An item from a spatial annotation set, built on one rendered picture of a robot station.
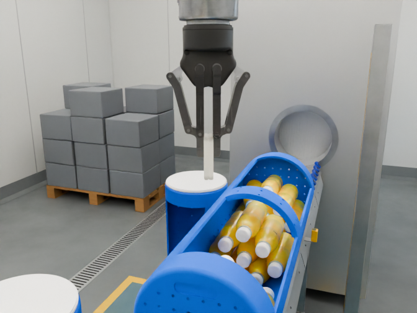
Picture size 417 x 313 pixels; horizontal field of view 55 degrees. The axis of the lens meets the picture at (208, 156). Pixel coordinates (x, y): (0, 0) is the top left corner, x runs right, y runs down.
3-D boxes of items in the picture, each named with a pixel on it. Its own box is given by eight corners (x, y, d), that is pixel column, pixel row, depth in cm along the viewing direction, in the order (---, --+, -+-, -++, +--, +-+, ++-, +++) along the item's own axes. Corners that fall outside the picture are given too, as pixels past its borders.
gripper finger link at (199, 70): (205, 64, 58) (195, 64, 58) (203, 139, 61) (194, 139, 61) (205, 63, 62) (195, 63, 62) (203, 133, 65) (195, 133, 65)
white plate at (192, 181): (175, 169, 196) (175, 171, 196) (157, 188, 170) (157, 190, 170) (230, 172, 191) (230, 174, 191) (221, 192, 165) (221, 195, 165)
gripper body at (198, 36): (234, 24, 62) (233, 84, 65) (180, 24, 62) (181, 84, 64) (239, 22, 55) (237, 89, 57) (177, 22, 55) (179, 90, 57)
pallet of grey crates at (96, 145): (176, 186, 472) (174, 85, 439) (144, 212, 399) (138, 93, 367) (91, 176, 511) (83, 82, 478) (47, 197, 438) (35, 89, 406)
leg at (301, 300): (304, 312, 251) (312, 221, 234) (304, 318, 246) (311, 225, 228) (295, 310, 253) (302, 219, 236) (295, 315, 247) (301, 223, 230)
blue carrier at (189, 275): (312, 224, 155) (315, 153, 147) (269, 414, 75) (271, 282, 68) (241, 216, 164) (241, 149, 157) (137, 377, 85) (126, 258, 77)
